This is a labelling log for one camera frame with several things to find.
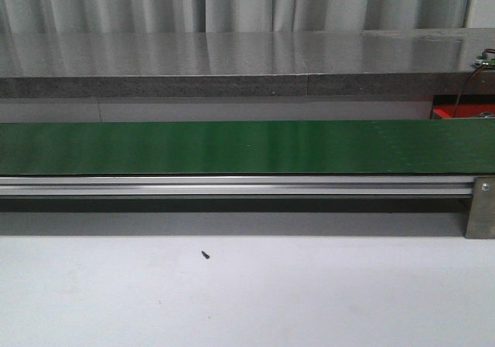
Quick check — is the aluminium conveyor frame rail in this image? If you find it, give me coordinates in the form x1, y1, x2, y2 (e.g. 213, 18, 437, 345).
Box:
1, 175, 475, 197

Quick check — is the red black wire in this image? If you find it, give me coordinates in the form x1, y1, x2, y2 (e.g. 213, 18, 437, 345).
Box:
452, 48, 495, 119

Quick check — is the steel conveyor end bracket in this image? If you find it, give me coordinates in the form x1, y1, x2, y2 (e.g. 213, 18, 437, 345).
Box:
465, 176, 495, 240

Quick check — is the grey curtain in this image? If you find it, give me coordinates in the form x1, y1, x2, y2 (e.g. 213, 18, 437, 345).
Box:
1, 0, 494, 33

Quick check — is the grey stone counter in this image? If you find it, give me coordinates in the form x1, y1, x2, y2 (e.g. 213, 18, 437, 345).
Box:
1, 29, 494, 98

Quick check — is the green conveyor belt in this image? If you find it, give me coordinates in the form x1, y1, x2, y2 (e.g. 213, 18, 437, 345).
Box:
1, 118, 494, 175

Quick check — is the red plastic tray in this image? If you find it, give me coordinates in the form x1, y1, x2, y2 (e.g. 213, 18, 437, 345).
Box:
431, 94, 494, 119

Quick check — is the small green circuit board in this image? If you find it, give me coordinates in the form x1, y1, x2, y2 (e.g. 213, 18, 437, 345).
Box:
473, 53, 495, 70

